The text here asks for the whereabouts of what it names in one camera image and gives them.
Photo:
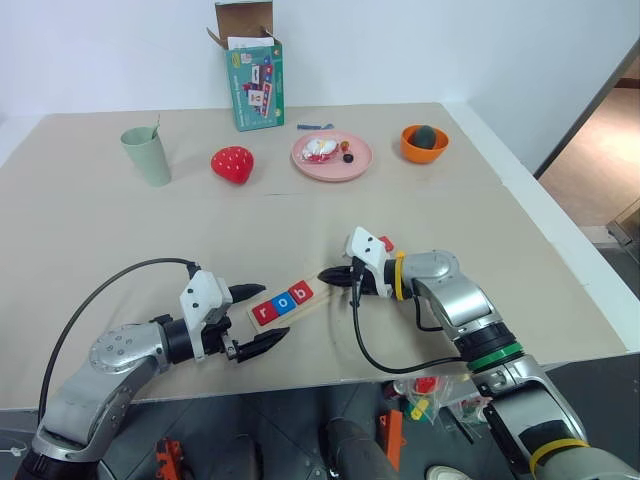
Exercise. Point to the green stick in cup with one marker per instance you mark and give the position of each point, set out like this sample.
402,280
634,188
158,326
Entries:
155,127

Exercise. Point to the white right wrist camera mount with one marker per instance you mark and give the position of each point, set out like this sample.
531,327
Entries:
367,245

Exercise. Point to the orange plastic clamp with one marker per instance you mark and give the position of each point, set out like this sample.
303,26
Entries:
392,440

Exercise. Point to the light green cup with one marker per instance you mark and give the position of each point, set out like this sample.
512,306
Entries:
147,157

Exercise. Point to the blue pen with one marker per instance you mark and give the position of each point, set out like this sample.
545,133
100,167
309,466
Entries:
315,126

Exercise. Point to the dark rounded shape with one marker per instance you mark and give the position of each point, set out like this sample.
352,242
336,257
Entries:
355,450

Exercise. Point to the orange and black tool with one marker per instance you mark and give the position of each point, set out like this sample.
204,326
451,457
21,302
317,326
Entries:
170,457

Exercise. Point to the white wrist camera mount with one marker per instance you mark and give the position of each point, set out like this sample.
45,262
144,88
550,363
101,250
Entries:
200,295
367,245

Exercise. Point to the orange bowl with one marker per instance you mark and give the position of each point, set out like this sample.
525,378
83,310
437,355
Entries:
422,154

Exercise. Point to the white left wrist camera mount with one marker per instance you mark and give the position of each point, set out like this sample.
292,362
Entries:
200,295

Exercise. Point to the white papers in box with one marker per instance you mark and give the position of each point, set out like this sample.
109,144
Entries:
250,42

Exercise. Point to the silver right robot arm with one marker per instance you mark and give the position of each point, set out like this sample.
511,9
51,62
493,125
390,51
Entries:
465,297

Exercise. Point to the wooden letter tray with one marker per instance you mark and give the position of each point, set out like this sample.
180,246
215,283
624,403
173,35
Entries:
310,307

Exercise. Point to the green cardboard toy box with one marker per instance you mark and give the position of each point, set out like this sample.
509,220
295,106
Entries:
257,90

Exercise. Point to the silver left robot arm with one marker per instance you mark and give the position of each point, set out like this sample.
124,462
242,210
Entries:
115,350

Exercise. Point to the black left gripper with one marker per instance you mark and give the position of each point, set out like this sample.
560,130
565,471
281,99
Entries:
222,337

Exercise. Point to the pink plate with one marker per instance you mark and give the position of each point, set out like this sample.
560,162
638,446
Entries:
332,170

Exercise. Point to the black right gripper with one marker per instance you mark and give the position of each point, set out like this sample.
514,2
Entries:
362,280

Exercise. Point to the white shoe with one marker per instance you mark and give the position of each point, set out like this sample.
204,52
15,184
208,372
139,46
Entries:
447,473

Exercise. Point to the dark green toy avocado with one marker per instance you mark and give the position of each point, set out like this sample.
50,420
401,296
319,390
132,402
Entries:
425,136

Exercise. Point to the metal frame piece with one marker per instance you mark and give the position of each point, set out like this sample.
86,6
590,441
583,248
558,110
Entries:
625,225

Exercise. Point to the clear bag of small toys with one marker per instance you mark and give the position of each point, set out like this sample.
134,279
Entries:
317,149

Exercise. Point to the red toy strawberry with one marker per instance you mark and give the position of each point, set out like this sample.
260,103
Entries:
232,165

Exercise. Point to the clear bag of colourful toys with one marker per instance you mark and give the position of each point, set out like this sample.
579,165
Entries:
430,395

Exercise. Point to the small red orange toy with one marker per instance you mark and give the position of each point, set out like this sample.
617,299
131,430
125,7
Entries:
345,146

